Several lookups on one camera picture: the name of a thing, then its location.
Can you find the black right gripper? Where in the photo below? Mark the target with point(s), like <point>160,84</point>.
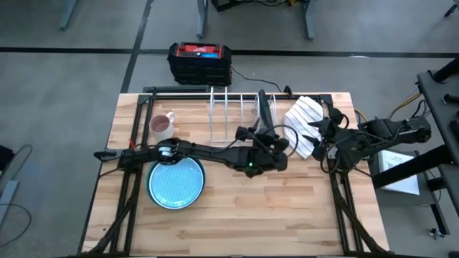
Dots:
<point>331,130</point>

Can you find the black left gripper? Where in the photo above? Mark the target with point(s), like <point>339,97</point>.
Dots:
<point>270,156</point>

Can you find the dark grey plate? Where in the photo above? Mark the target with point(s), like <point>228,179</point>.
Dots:
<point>265,111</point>

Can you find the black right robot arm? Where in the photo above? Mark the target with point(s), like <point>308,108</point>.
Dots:
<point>391,130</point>

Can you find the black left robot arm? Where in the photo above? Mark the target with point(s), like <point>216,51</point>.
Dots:
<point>215,155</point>

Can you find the white striped cloth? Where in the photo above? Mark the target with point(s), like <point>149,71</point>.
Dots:
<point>301,114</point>

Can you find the red black power station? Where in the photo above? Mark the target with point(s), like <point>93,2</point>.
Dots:
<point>199,71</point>

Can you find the white paper sheet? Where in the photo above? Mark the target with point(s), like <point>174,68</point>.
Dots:
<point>398,172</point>

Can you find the white mug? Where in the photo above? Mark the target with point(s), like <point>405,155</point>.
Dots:
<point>163,134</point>

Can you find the black side table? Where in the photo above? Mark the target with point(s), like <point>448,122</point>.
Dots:
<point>441,107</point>

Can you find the black equipment box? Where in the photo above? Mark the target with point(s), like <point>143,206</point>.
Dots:
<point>224,4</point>

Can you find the small red tag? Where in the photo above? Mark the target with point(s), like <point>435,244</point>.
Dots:
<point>132,143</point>

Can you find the small metal caster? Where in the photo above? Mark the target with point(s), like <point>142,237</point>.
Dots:
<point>436,233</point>

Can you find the grey floor panel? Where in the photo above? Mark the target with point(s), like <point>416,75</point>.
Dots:
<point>7,197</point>

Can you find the black aluminium table frame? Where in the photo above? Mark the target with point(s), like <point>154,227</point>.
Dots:
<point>325,98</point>

